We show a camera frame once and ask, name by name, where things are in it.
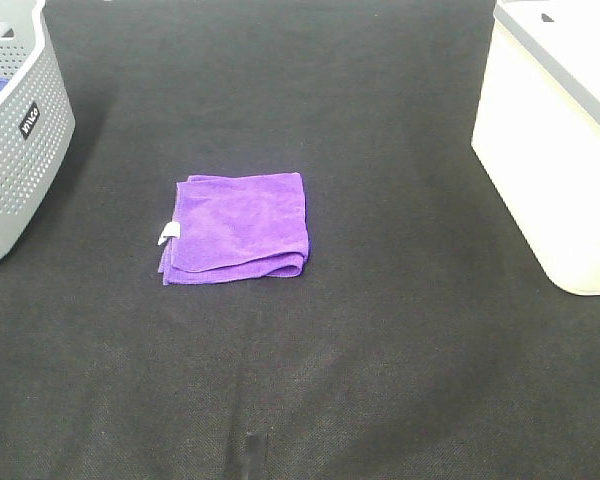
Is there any purple towel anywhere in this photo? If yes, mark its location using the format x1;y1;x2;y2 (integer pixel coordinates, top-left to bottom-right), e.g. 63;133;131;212
158;172;310;285

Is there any white storage box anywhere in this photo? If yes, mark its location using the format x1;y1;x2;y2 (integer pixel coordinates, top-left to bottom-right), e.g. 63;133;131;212
472;1;600;296

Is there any grey perforated basket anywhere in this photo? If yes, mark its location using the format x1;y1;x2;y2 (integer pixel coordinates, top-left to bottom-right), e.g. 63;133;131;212
0;1;75;260

